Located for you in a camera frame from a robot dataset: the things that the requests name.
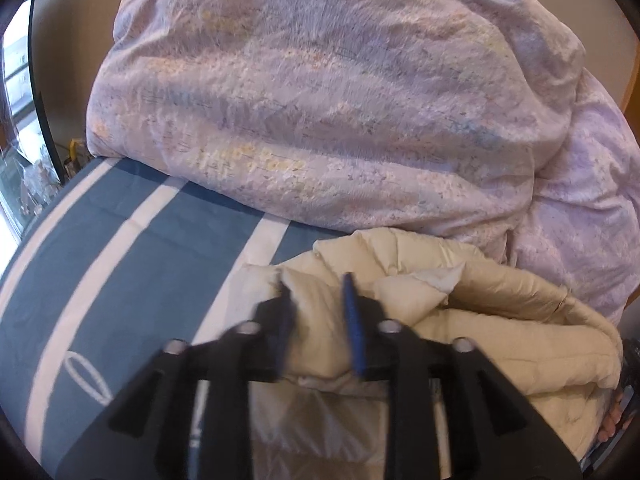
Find beige quilted down jacket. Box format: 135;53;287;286
227;228;623;479

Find person's right hand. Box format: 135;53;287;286
597;389;624;443

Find blue white striped bed sheet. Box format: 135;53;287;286
1;159;330;474

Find cluttered bedside items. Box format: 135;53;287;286
1;139;92;238

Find lilac floral duvet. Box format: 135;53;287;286
87;0;639;322

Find leaning wall mirror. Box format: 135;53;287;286
1;0;65;184

